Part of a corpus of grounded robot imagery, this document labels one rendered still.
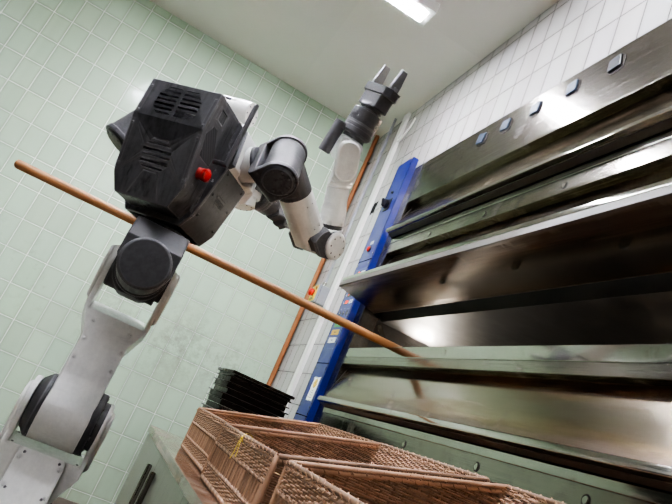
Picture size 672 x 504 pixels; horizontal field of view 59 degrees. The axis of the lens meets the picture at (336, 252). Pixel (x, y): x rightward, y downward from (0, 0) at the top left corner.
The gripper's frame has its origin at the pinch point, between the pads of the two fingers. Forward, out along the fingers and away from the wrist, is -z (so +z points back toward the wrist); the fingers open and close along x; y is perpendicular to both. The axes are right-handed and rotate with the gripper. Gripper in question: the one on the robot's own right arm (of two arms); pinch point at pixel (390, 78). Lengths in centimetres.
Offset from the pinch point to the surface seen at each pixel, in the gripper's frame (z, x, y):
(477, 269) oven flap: 31, -29, 40
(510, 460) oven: 63, -73, 29
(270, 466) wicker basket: 84, -59, -18
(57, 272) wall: 141, 157, 1
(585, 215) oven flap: 11, -65, 14
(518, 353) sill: 44, -56, 36
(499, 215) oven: 13, -13, 55
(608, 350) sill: 32, -79, 25
